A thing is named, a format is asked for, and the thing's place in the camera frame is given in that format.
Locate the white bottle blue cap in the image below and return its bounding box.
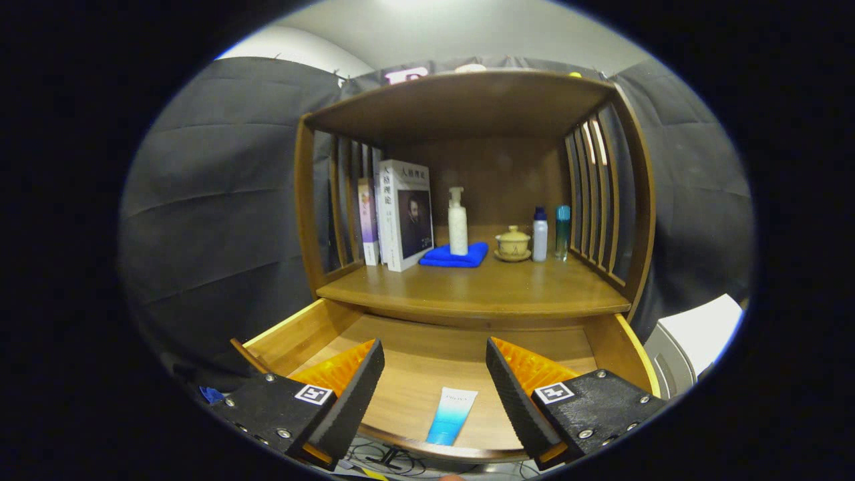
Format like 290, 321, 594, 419
532, 206, 549, 263

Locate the blue folded cloth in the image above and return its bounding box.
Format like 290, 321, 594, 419
419, 242, 490, 269

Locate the white portrait book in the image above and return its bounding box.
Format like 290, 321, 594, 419
377, 159, 435, 273

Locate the wooden countertop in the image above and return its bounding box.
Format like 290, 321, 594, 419
316, 251, 632, 320

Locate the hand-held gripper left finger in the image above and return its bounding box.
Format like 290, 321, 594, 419
207, 338, 386, 472

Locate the wooden cabinet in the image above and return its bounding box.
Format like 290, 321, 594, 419
230, 67, 662, 465

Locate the purple book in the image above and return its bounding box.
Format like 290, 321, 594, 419
357, 177, 380, 267

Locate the blue white cosmetic tube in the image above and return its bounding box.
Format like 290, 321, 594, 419
426, 386, 479, 446

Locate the wooden drawer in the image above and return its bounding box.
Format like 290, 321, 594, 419
230, 297, 662, 464

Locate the white pump bottle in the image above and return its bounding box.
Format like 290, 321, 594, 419
448, 186, 469, 257

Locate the teal clear bottle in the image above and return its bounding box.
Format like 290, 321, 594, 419
554, 204, 572, 262

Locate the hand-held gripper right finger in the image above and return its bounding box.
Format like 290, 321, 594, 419
486, 337, 669, 471

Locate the yellow lidded teacup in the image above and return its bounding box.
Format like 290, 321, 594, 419
494, 225, 532, 263

